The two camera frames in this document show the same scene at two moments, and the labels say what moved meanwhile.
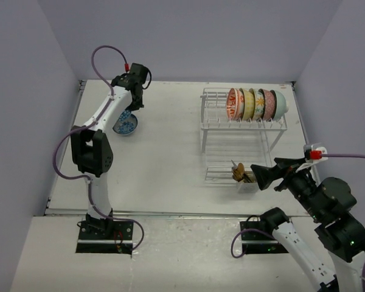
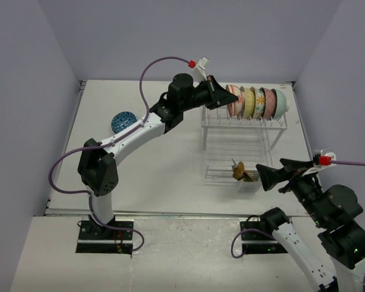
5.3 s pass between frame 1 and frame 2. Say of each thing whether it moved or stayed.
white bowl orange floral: moved
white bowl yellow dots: stayed
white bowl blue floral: stayed
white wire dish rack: stayed
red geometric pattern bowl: stayed
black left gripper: moved
